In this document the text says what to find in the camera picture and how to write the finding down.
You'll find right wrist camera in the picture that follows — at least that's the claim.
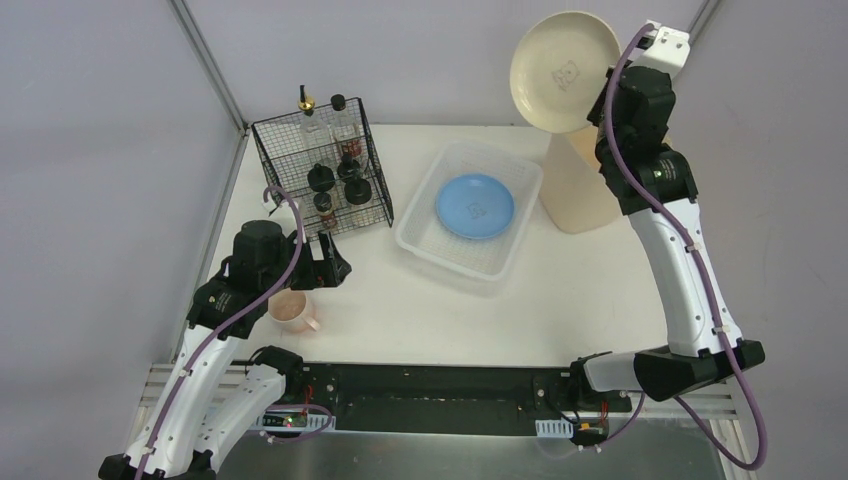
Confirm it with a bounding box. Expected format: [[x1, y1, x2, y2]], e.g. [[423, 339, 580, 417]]
[[633, 24, 691, 80]]

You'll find small dark spice jar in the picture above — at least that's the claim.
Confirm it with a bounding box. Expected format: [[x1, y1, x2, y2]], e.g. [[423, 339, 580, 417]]
[[313, 192, 337, 231]]

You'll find black wire rack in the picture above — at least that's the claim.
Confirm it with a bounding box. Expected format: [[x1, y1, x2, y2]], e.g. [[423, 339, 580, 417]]
[[251, 97, 395, 238]]

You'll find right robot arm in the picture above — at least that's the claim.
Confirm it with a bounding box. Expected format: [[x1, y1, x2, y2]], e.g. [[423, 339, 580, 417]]
[[572, 65, 766, 401]]

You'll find black base frame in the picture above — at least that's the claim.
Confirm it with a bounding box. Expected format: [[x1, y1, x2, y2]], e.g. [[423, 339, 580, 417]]
[[145, 360, 730, 439]]

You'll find beige trash bin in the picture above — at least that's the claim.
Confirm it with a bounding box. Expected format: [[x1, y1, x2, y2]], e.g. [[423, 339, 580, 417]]
[[539, 126, 622, 234]]

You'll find gold cap oil bottle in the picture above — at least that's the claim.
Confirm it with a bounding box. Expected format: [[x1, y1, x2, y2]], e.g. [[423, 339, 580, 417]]
[[298, 84, 332, 150]]

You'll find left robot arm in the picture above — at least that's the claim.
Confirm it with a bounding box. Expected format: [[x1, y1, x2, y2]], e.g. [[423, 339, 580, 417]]
[[98, 220, 351, 479]]

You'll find pink mug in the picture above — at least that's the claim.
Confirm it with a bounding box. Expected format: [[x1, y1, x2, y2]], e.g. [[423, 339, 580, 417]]
[[268, 289, 321, 334]]

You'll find cream plate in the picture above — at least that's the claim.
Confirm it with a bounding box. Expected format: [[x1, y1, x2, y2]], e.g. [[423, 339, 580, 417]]
[[509, 11, 621, 134]]

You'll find black lid jar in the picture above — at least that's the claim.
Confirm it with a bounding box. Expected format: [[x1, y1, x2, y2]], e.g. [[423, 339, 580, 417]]
[[307, 163, 336, 193], [344, 178, 373, 208], [336, 152, 362, 183]]

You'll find blue plate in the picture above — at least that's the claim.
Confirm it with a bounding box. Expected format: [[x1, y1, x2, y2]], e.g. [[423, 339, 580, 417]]
[[435, 173, 515, 240]]

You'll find red label sauce bottle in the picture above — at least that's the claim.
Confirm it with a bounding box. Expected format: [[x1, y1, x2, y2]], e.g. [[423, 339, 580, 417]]
[[330, 94, 362, 160]]

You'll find white plastic basket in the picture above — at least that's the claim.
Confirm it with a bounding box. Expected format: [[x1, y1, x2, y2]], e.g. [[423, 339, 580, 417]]
[[395, 141, 543, 282]]

